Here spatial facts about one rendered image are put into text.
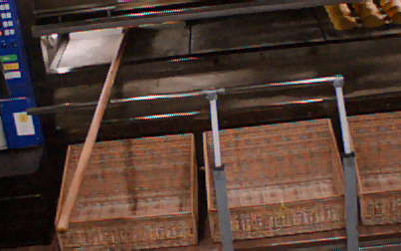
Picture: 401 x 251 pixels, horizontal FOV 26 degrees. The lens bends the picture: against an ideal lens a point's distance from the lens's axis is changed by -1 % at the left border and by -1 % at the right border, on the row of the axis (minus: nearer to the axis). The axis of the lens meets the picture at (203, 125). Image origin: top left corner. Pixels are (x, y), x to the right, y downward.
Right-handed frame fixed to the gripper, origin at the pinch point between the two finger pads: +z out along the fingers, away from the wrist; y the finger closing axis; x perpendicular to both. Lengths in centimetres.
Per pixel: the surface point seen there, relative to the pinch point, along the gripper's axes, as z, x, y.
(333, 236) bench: 99, 96, -51
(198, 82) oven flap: 50, 53, -110
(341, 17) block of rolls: 38, 119, -124
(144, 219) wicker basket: 81, 25, -57
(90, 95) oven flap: 48, 6, -111
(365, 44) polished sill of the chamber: 44, 125, -106
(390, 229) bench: 100, 119, -51
